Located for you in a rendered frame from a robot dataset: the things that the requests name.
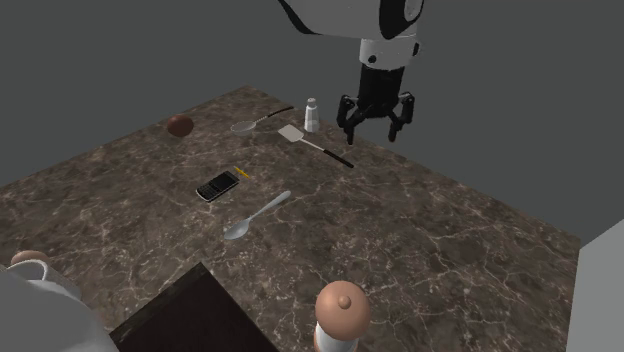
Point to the brown ball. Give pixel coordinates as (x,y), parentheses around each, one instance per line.
(180,125)

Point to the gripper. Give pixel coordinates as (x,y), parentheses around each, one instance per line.
(381,90)

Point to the yellow pencil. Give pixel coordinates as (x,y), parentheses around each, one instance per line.
(242,172)

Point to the black keypad phone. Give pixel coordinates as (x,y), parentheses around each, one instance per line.
(218,186)

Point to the silver spoon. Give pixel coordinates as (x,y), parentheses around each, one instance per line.
(238,229)

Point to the white salt shaker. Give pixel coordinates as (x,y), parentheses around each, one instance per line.
(311,117)

